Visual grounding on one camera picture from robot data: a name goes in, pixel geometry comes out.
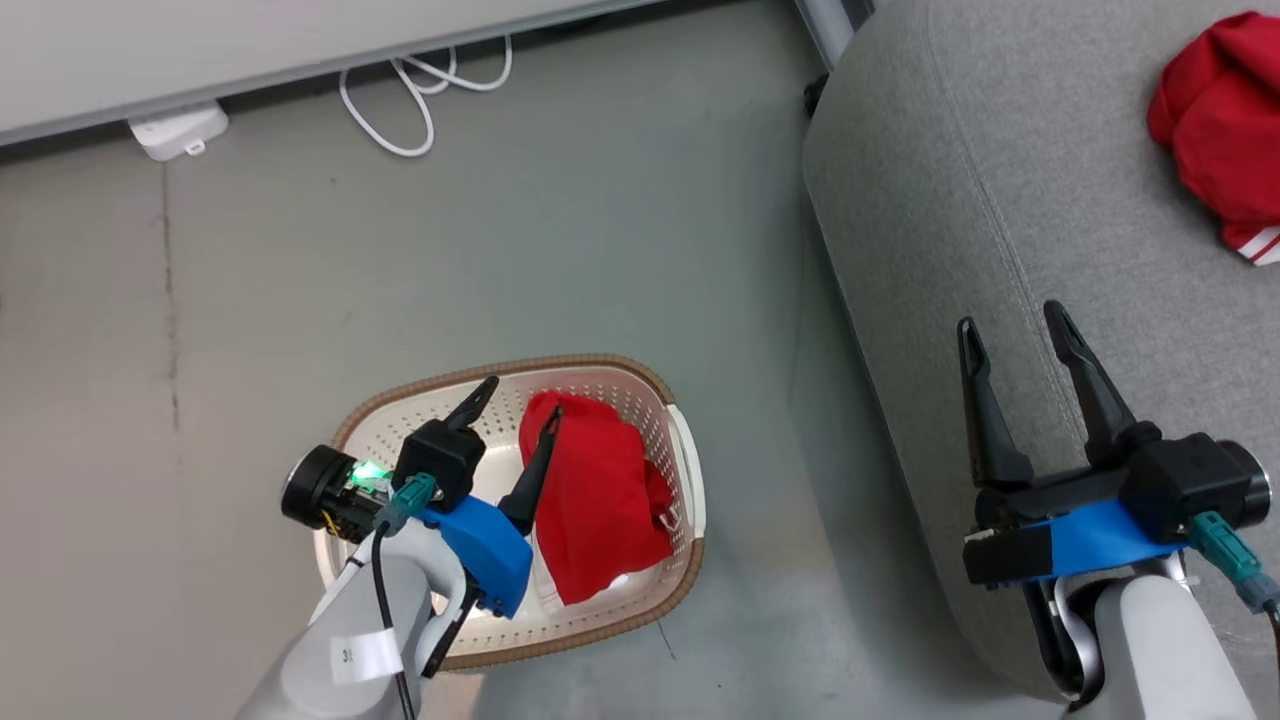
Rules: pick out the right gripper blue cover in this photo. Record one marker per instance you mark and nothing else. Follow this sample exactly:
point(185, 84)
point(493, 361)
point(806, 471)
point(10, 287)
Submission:
point(1090, 535)

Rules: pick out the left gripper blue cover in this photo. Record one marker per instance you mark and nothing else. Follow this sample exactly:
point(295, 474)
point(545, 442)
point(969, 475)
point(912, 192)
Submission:
point(485, 545)

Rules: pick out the red garment with navy print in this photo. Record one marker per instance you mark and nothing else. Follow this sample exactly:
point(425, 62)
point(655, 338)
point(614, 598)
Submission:
point(1225, 130)

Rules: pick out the white label on left arm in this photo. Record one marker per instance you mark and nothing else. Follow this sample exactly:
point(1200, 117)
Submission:
point(365, 657)

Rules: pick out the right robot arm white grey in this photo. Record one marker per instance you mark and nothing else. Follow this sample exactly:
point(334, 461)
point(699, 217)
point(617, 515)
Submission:
point(1150, 650)

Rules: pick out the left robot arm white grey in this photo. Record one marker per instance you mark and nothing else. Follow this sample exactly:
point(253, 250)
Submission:
point(330, 620)

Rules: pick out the grey fabric sofa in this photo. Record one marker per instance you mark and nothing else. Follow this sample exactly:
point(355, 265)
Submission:
point(1000, 180)

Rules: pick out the cream perforated laundry basket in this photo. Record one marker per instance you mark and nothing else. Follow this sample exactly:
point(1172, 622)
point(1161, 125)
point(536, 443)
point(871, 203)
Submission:
point(400, 425)

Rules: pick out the white power strip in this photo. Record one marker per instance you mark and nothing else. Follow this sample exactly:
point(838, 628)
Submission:
point(178, 132)

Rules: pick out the wide white partition panel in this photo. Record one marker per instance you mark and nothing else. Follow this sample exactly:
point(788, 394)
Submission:
point(200, 50)

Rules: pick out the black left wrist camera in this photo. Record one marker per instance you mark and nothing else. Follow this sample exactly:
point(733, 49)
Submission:
point(440, 460)

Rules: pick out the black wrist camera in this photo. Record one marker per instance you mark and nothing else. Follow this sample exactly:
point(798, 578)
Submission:
point(440, 460)
point(1190, 480)

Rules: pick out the teal left camera connector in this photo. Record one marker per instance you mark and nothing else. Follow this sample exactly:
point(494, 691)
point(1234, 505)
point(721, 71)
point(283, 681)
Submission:
point(408, 500)

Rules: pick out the teal camera connector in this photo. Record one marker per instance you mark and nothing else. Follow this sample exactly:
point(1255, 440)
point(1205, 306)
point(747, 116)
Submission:
point(408, 500)
point(1230, 560)

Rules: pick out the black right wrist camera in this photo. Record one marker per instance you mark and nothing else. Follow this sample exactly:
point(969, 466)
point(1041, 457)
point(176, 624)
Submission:
point(1190, 480)

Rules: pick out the teal right camera connector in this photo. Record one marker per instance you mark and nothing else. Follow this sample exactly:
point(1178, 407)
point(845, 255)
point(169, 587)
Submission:
point(1230, 560)

